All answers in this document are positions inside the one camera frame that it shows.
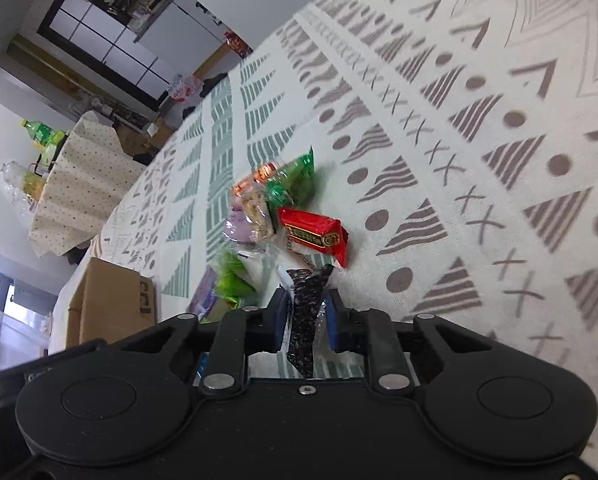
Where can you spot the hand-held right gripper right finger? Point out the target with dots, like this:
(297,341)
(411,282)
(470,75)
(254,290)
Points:
(333,325)

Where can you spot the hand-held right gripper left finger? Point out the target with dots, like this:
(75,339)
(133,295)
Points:
(279,321)

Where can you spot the black speckled seed packet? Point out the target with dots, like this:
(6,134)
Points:
(304,310)

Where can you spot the brown cardboard box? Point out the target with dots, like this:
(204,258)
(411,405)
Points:
(111,305)

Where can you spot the clear white snack packet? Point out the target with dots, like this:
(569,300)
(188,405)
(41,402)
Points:
(266,265)

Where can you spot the lime green snack packet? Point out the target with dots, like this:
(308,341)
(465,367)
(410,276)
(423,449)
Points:
(234,280)

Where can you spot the purple printed snack packet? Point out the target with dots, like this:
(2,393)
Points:
(204,294)

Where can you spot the window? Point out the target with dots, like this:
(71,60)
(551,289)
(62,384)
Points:
(9,305)

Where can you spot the red snack packet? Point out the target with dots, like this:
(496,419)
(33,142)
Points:
(313,234)

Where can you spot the pale purple snack packet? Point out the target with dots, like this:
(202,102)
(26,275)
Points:
(240,227)

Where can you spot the clear mixed nut packet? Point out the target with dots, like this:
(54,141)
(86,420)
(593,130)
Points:
(255,205)

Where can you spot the dark green snack packet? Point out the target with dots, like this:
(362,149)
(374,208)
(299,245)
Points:
(299,180)

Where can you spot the patterned blanket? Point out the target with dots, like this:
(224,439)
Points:
(429,135)

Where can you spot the clear bottle with yellow liquid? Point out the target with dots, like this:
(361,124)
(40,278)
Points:
(21,180)

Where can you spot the round table with dotted tablecloth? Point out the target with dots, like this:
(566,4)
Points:
(79,180)

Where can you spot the cardboard boxes under table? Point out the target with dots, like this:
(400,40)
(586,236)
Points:
(131,141)

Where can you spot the black shoes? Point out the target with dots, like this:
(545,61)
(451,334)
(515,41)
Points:
(214,84)

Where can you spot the pack of water bottles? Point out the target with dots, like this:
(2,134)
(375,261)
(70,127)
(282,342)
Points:
(184,88)

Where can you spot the green soda bottle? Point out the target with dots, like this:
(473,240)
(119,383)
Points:
(40,132)

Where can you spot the red hanging decoration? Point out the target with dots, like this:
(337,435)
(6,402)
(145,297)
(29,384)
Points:
(238,43)

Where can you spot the dark framed glass door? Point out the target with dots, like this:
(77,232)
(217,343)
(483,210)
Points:
(104,45)

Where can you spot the black wall fixture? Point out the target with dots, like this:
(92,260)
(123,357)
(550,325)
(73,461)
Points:
(209,13)

